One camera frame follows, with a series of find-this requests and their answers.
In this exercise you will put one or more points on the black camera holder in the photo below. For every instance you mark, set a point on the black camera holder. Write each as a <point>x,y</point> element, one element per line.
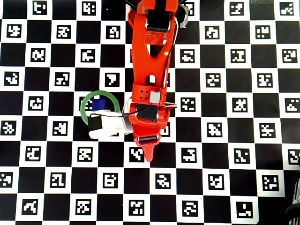
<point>295,211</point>

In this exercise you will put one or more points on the blue cube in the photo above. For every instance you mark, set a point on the blue cube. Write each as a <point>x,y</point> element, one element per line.
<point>99,104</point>

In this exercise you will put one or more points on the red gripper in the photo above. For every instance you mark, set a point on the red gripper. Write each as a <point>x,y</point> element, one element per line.
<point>147,138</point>

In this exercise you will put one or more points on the red robot arm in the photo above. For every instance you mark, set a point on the red robot arm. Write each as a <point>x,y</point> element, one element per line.
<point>150,65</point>

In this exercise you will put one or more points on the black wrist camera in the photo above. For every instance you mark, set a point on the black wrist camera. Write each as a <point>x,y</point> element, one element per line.
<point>94,123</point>

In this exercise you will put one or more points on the checkerboard marker board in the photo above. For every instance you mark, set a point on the checkerboard marker board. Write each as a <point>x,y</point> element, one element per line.
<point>150,187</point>

